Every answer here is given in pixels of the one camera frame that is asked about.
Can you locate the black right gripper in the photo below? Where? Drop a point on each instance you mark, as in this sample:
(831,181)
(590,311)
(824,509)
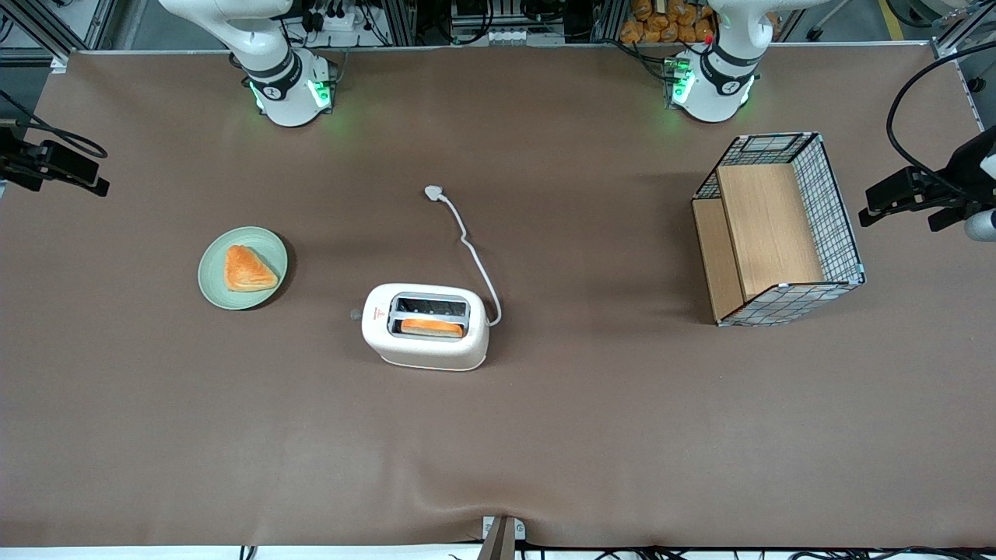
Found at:
(14,162)

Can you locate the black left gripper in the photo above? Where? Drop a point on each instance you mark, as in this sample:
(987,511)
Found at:
(954,185)

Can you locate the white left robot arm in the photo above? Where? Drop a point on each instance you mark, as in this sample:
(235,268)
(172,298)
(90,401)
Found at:
(712,89)

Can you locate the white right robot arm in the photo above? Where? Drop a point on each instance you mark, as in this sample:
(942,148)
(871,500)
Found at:
(284,85)

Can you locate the white two-slot toaster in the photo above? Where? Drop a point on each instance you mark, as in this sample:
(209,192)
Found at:
(428,350)

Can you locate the pale green round plate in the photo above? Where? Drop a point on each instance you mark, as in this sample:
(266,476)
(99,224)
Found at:
(214,276)

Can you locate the triangular golden bread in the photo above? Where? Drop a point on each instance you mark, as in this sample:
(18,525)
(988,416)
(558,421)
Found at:
(247,271)

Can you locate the orange bread pile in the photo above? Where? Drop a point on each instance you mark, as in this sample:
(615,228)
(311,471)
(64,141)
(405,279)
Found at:
(665,23)

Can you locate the white power strip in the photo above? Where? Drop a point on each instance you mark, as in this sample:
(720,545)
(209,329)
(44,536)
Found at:
(338,19)

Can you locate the toast slice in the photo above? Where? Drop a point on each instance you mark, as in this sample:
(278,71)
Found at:
(432,327)

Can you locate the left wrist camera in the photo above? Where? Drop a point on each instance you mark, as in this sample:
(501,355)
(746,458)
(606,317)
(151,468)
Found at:
(982,225)

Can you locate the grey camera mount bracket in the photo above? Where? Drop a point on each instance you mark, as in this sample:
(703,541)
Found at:
(503,537)

